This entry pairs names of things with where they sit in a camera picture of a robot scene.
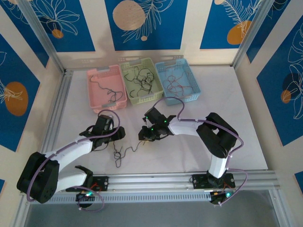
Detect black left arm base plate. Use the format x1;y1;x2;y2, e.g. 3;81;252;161
80;176;109;192

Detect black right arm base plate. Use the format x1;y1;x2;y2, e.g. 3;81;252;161
191;174;236;190

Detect aluminium side rail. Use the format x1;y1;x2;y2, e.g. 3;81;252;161
39;69;74;157

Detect thin green cable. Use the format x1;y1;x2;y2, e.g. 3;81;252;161
107;89;118;102

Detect black controller box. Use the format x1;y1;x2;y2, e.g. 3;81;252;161
75;192;97;209
210;190;234;205

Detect green plastic basket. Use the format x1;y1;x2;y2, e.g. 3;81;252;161
119;57;164;105

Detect aluminium mounting rail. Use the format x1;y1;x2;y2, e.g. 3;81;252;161
20;171;281;197

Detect black left controller box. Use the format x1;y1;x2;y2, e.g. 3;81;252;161
75;192;97;209

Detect grey slotted cable duct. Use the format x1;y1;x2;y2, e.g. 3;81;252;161
51;192;214;205

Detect pink plastic basket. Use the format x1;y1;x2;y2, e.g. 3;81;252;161
87;64;128;114

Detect blue plastic basket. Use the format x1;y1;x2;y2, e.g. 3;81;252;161
155;58;202;106

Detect aluminium frame leg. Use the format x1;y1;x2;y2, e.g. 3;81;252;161
12;201;33;227
269;190;294;227

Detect aluminium frame post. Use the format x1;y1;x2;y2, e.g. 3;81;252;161
229;0;291;68
18;0;67;74

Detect black right controller box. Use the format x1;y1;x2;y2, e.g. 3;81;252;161
210;190;234;205

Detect thin dark red cable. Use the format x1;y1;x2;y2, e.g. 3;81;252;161
163;75;193;97

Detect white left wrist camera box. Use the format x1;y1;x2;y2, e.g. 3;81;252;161
104;115;114;130

